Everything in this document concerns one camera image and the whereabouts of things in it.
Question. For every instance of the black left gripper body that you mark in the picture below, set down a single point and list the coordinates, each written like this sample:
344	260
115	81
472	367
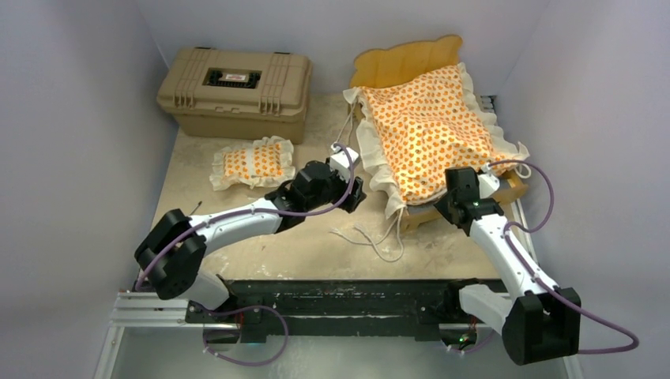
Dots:
338	189

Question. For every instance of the orange patterned white blanket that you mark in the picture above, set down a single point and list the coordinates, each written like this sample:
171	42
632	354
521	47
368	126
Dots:
410	133

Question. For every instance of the wooden pet bed frame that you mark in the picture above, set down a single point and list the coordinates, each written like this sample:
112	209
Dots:
382	68

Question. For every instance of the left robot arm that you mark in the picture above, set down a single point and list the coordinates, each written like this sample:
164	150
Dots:
171	255

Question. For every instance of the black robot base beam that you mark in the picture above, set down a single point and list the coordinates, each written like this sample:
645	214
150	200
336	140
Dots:
424	310

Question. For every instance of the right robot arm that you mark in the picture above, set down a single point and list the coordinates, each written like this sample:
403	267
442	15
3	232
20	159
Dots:
538	320

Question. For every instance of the small orange patterned pillow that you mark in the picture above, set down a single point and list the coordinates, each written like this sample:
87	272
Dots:
264	163

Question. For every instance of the tan plastic tool case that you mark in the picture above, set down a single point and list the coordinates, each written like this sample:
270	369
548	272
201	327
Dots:
238	95

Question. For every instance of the yellow black screwdriver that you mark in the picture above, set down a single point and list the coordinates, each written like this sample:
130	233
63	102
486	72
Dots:
196	208

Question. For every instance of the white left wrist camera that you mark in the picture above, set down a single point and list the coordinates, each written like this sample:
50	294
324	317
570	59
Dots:
344	161

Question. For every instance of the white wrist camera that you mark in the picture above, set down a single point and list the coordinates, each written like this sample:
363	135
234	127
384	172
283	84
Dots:
344	161
488	181

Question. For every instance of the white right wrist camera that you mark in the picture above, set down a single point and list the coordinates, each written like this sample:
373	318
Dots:
488	181

